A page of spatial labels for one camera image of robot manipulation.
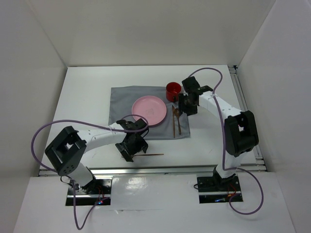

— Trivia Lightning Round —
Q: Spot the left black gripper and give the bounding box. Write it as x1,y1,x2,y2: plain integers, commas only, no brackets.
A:
115,135,148,162

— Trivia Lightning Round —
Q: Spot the copper spoon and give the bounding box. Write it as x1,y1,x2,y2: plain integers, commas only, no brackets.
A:
174,108,182,135

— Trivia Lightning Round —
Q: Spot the copper knife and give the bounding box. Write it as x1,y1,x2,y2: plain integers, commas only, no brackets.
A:
172,105,175,138

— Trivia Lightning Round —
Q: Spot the copper fork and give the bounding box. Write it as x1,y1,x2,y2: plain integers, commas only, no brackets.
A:
121,153,165,161

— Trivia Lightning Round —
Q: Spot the red mug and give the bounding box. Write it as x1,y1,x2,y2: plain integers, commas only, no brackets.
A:
166,82,182,102

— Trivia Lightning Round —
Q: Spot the grey cloth placemat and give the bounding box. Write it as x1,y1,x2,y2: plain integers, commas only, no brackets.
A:
108,86,190,140

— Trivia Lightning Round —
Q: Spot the pink plate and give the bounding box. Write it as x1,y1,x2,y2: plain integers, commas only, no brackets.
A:
132,96,167,126

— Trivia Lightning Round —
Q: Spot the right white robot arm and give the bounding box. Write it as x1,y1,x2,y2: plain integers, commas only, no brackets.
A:
178,76,259,190

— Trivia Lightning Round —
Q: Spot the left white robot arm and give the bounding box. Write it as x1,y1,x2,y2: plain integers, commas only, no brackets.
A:
45,118,149,194

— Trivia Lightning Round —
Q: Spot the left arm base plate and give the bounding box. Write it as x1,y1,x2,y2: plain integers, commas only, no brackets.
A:
60,177,112,206

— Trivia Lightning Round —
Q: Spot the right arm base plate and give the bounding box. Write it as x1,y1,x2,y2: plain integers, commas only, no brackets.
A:
193,176,243,204

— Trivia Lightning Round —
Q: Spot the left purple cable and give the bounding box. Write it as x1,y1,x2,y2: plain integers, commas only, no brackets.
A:
31,114,149,230

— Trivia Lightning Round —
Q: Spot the purple cable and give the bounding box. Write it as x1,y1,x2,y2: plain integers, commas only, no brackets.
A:
31,114,149,230
188,67,264,216

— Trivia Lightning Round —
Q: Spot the aluminium rail frame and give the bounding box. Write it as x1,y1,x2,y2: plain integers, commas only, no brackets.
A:
38,64,267,177

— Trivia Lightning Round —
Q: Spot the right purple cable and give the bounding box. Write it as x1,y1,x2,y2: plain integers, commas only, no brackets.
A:
188,67,264,216

